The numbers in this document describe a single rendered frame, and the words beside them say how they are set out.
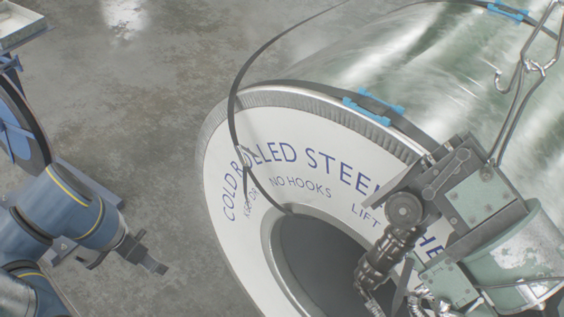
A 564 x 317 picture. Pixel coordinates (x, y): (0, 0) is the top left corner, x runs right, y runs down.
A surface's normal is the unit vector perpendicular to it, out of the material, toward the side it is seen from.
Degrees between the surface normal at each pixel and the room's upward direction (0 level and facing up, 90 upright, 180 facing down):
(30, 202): 28
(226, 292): 0
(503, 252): 61
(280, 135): 90
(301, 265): 47
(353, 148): 90
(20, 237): 52
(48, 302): 70
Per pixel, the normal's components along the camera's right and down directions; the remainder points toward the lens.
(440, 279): -0.44, 0.11
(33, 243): 0.58, 0.36
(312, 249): 0.58, -0.04
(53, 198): 0.26, 0.02
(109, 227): 0.91, 0.15
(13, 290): 0.93, -0.36
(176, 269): 0.02, -0.72
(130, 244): -0.29, -0.46
